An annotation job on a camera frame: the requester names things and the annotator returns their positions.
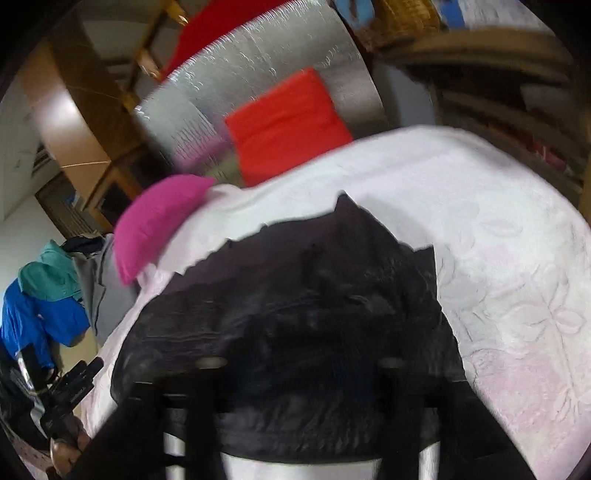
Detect red pillow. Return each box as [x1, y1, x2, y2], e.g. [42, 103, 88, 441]
[224, 67, 354, 188]

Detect blue cloth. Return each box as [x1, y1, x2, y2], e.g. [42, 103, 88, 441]
[335, 0, 375, 26]

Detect magenta pillow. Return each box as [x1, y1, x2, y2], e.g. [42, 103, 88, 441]
[113, 174, 217, 284]

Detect white embossed blanket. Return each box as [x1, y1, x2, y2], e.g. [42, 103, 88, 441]
[78, 124, 591, 480]

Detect black puffer jacket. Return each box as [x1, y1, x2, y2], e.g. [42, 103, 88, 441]
[111, 191, 467, 464]

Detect blue jacket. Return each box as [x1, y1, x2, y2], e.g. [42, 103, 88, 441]
[0, 281, 90, 370]

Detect wooden cabinet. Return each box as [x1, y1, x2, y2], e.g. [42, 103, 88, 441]
[21, 11, 148, 222]

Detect wicker basket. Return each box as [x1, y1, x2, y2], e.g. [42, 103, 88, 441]
[365, 0, 444, 44]

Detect person's left hand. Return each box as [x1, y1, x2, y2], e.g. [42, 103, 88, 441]
[48, 427, 93, 480]

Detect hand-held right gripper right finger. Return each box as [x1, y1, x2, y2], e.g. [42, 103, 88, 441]
[379, 357, 522, 480]

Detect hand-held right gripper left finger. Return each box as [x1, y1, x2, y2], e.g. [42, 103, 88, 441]
[90, 357, 229, 480]

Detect black shiny jacket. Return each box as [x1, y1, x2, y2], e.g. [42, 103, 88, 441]
[0, 346, 51, 453]

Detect teal jacket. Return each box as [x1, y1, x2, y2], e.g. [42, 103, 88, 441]
[17, 240, 84, 305]

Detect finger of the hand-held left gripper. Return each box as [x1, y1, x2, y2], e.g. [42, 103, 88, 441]
[65, 357, 105, 393]

